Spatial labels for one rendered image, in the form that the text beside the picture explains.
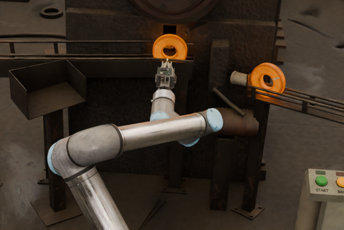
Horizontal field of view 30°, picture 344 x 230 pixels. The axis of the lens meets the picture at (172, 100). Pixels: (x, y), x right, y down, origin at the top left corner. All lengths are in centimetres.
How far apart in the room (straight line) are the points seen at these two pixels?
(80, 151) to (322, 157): 189
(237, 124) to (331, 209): 66
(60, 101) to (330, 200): 119
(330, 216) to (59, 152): 102
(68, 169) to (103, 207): 17
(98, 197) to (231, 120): 91
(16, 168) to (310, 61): 235
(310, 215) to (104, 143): 95
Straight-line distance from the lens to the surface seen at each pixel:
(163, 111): 249
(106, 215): 219
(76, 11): 299
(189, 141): 257
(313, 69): 467
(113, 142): 209
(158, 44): 291
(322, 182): 240
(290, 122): 395
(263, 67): 278
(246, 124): 288
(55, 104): 277
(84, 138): 209
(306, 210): 263
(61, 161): 216
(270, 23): 297
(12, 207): 318
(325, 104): 268
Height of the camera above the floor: 195
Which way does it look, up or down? 29 degrees down
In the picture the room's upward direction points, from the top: 3 degrees clockwise
